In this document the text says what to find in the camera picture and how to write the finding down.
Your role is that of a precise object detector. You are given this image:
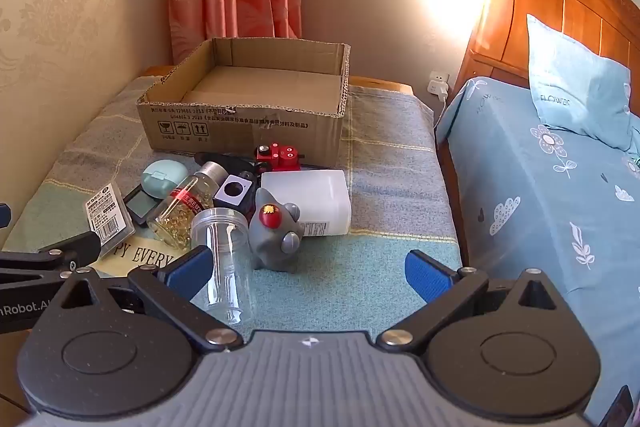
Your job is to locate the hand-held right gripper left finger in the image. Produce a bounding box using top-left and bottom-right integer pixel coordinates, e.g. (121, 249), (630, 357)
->
(47, 245), (245, 354)

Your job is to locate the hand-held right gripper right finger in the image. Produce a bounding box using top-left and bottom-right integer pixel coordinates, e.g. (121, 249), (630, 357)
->
(375, 250), (571, 354)

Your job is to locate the clear plastic jar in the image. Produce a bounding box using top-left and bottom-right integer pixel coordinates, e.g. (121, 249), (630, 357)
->
(190, 208), (258, 326)

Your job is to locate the glass bottle with gold contents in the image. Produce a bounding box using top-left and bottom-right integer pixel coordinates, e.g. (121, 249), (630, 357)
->
(146, 161), (242, 251)

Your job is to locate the clear labelled card pack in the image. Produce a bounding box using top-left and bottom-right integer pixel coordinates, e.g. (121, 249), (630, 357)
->
(82, 183), (136, 259)

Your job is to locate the small black digital timer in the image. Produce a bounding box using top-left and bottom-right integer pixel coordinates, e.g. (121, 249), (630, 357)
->
(123, 187), (164, 227)

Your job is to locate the dark blue toy train car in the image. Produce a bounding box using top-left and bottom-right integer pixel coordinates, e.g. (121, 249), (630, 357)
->
(213, 173), (257, 214)

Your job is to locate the grey mouse toy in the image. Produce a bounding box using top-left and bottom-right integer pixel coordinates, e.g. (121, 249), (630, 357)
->
(248, 188), (305, 275)

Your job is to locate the green round case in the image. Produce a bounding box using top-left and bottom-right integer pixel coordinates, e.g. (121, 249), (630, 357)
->
(141, 159), (189, 200)

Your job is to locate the white plastic bottle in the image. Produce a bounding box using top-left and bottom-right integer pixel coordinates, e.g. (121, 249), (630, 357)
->
(260, 169), (352, 239)

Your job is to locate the red toy train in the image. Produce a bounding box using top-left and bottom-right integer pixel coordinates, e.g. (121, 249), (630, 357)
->
(254, 142), (304, 173)

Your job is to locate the brown cardboard box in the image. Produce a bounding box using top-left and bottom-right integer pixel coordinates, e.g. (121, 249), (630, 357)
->
(136, 38), (351, 158)

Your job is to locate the light blue flowered bedsheet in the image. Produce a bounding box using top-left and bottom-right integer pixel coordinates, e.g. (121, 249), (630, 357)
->
(435, 77), (640, 427)

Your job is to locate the dark rectangular object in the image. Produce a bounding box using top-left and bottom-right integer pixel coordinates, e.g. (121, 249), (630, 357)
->
(599, 385), (636, 427)

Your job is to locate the light blue pillow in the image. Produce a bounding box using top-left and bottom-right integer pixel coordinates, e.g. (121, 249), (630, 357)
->
(526, 14), (640, 153)

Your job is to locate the white wall outlet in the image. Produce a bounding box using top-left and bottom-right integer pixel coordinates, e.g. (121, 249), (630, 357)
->
(427, 69), (451, 96)

